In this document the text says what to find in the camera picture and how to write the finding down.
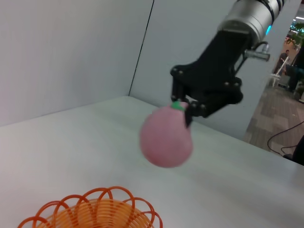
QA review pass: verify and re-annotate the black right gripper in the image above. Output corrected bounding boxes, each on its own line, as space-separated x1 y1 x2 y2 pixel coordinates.
170 29 252 129

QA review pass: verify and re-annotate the pink plush peach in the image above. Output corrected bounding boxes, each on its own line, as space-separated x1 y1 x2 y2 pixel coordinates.
139 100 194 169

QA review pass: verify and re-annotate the orange plastic wire basket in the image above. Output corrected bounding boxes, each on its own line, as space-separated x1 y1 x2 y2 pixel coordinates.
17 186 163 228

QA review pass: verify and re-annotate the person in dark shirt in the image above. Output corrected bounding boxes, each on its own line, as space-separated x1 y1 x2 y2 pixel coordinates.
277 49 290 75

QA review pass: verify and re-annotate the dark office chair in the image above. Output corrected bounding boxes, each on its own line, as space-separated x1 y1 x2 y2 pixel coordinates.
287 46 304 95

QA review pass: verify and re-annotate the black object at table edge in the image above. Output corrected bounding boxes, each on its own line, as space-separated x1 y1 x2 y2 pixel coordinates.
292 135 304 165

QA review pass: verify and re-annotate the green potted plant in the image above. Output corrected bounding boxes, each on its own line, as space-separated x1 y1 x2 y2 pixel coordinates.
285 22 304 48

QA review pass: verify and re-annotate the silver cable connector plug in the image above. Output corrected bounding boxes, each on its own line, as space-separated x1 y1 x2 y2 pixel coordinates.
245 41 272 61

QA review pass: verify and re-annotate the black floor cable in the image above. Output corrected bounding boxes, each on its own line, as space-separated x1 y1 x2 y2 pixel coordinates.
266 121 304 153

